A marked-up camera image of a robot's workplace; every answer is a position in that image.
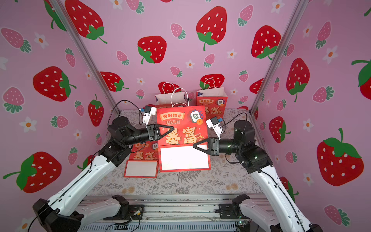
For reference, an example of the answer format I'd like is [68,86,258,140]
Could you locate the red paper gift bag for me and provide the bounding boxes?
[124,141,159,178]

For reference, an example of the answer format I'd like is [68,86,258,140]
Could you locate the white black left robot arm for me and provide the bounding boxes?
[33,117,174,232]

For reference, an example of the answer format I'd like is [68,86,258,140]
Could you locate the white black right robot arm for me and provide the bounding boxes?
[193,120,322,232]

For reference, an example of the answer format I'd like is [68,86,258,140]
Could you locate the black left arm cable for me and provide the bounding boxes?
[108,100,145,125]

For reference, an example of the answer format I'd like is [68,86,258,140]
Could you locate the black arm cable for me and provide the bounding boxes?
[221,112,249,128]
[108,100,145,125]

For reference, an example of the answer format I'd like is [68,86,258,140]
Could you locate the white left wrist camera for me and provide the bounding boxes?
[141,105,157,126]

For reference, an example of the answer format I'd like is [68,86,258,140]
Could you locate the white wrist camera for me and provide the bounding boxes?
[206,117,223,140]
[141,105,157,126]

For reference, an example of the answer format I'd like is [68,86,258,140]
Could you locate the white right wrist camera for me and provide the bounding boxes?
[206,117,223,140]

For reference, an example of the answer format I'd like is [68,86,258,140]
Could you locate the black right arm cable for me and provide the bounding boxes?
[221,112,249,128]

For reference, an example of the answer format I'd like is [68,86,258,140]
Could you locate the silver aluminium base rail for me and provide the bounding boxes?
[81,194,284,232]

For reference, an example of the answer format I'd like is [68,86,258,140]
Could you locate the silver aluminium corner post left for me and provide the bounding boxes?
[50,0,120,115]

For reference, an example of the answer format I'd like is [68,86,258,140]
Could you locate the silver aluminium corner post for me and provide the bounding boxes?
[50,0,120,115]
[250,0,309,114]

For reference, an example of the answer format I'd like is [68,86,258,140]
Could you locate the silver aluminium corner post right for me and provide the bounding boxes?
[250,0,309,114]

